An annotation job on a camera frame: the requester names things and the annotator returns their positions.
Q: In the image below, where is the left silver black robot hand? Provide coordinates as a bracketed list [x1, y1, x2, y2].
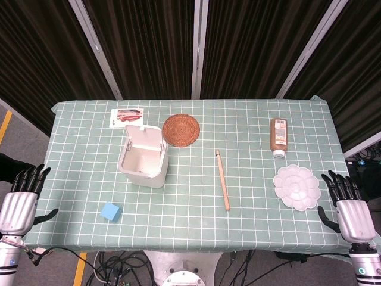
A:
[0, 164, 60, 237]

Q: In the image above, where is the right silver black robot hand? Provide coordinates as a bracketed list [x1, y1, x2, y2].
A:
[317, 169, 377, 243]

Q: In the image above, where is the blue foam cube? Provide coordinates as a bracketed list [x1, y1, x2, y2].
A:
[101, 202, 123, 223]

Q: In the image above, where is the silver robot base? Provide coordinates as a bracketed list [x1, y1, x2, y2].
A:
[143, 249, 224, 286]

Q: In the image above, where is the white plastic bin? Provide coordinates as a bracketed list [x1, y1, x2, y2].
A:
[118, 124, 169, 189]

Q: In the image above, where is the white flower-shaped palette dish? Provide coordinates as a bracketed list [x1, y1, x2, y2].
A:
[273, 164, 321, 212]

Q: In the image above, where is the brown sauce bottle white cap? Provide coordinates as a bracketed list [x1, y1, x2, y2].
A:
[269, 117, 289, 159]

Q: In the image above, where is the wooden rolling pin stick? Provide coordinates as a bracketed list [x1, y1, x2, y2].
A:
[215, 149, 231, 212]

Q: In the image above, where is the printed food picture card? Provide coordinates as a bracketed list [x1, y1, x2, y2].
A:
[109, 108, 146, 129]

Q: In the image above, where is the green checkered tablecloth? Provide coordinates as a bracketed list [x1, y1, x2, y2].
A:
[24, 94, 352, 254]

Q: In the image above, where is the round brown woven coaster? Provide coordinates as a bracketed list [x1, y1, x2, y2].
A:
[162, 114, 201, 148]

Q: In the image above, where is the black cable bundle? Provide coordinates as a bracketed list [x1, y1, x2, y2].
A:
[28, 247, 155, 286]

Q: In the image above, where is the grey metal partition post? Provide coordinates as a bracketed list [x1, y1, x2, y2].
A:
[275, 0, 349, 99]
[67, 0, 123, 101]
[190, 0, 210, 100]

